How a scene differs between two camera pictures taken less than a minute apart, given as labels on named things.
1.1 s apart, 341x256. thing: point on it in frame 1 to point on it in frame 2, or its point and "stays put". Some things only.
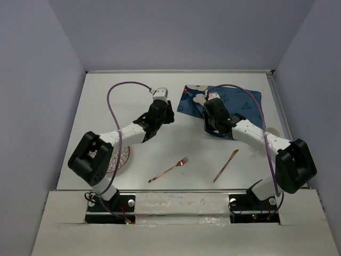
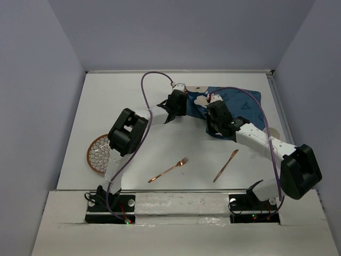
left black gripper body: (167, 118) to (180, 110)
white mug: (273, 130) stays put
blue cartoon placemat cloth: (245, 103) stays put
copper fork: (180, 163) stays put
